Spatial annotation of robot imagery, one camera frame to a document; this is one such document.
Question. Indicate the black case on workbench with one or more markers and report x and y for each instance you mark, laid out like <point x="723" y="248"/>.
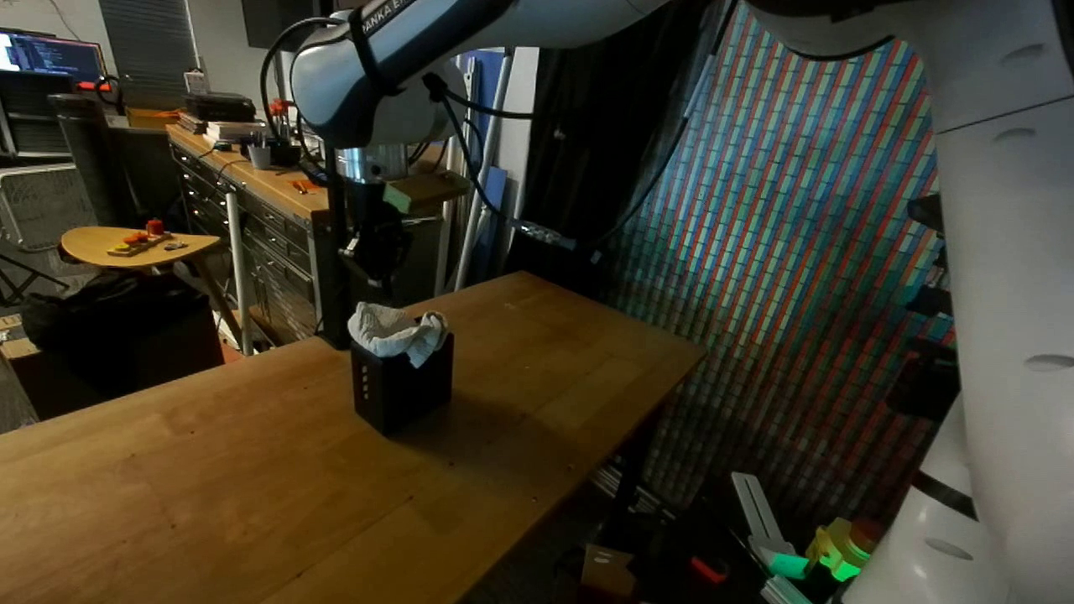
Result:
<point x="218" y="107"/>

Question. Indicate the white flat strip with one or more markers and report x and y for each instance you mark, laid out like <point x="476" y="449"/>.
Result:
<point x="761" y="509"/>

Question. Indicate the green and yellow blocks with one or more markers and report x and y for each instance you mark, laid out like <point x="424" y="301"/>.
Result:
<point x="839" y="547"/>

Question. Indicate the black camera on stand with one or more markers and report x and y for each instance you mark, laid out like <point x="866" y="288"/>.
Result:
<point x="927" y="213"/>

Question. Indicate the round wooden stool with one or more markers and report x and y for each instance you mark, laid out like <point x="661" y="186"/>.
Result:
<point x="100" y="244"/>

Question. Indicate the black vertical stand pole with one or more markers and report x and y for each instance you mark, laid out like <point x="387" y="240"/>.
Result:
<point x="335" y="320"/>

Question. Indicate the large black bag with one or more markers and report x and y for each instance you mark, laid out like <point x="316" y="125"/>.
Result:
<point x="122" y="330"/>

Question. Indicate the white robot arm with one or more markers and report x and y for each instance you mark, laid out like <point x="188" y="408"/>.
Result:
<point x="358" y="79"/>

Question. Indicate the black plastic box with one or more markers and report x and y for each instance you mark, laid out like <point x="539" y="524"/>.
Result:
<point x="403" y="392"/>

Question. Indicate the wooden workbench with drawers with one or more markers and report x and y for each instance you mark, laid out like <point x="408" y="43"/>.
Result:
<point x="272" y="223"/>

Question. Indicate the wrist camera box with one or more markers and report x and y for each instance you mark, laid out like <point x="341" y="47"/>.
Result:
<point x="431" y="191"/>

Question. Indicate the red items on stool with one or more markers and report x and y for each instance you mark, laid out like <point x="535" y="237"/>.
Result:
<point x="146" y="237"/>

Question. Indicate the lit blue computer monitor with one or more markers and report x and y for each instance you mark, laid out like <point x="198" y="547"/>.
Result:
<point x="50" y="55"/>

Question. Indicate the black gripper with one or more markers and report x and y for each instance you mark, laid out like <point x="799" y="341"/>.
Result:
<point x="372" y="231"/>

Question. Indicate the colourful striped curtain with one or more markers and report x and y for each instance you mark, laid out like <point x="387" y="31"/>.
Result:
<point x="784" y="223"/>

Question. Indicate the small red item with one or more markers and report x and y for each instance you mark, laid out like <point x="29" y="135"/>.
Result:
<point x="705" y="573"/>

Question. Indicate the small brown cardboard box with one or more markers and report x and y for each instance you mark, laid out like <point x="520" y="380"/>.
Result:
<point x="604" y="573"/>

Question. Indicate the light blue towel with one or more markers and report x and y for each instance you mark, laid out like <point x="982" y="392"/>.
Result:
<point x="391" y="326"/>

